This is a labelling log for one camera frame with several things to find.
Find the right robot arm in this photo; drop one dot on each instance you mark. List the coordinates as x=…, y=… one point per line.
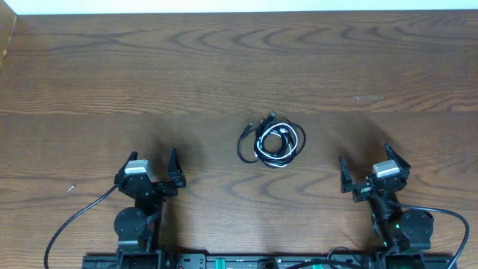
x=406, y=233

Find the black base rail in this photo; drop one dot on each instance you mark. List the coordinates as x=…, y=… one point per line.
x=202, y=261

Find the cardboard panel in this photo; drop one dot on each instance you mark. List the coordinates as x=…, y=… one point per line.
x=7, y=23

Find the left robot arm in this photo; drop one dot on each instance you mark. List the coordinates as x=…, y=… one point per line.
x=137, y=226

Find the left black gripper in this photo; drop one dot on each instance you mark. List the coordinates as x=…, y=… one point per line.
x=175, y=175

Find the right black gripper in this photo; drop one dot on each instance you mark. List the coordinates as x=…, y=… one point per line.
x=346, y=181

